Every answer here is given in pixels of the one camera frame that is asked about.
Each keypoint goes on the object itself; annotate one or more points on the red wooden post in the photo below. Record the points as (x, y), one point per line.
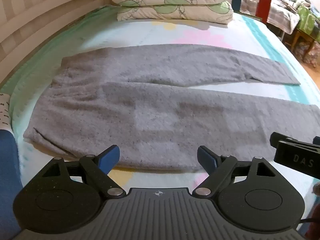
(263, 7)

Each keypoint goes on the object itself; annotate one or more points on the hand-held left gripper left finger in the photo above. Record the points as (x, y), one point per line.
(110, 158)

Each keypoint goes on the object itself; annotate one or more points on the table with checked cloth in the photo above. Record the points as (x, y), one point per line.
(280, 15)

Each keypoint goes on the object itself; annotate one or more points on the white dotted cloth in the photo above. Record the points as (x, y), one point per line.
(4, 110)

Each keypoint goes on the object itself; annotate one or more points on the blue wooden post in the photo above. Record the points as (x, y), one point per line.
(236, 3)

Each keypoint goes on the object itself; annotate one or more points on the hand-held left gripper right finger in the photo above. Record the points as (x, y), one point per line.
(206, 160)

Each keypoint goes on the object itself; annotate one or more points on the floral folded pillow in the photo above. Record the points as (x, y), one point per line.
(175, 7)

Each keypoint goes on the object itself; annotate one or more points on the grey pants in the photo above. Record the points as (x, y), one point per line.
(150, 110)

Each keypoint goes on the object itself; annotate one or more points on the wooden stool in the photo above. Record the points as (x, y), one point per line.
(296, 38)

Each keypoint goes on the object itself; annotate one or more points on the dark blue cloth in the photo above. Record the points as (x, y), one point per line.
(8, 180)

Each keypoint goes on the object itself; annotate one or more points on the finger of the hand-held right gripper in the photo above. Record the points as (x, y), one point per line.
(282, 138)
(297, 158)

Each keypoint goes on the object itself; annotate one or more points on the white wooden bed frame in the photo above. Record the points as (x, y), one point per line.
(70, 2)

